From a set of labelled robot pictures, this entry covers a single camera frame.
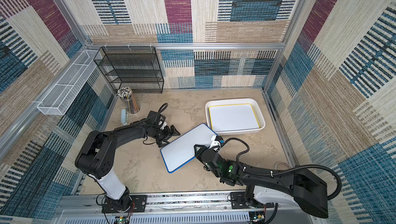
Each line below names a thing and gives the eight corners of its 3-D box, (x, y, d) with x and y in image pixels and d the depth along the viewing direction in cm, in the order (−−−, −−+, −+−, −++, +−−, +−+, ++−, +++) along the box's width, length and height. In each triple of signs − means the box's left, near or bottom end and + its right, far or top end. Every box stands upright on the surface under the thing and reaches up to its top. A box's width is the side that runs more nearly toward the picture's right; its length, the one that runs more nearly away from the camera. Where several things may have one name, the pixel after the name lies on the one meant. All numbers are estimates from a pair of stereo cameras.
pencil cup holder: (126, 113, 109) (115, 95, 95) (129, 105, 114) (119, 86, 99) (138, 113, 109) (128, 95, 95) (140, 105, 114) (131, 86, 99)
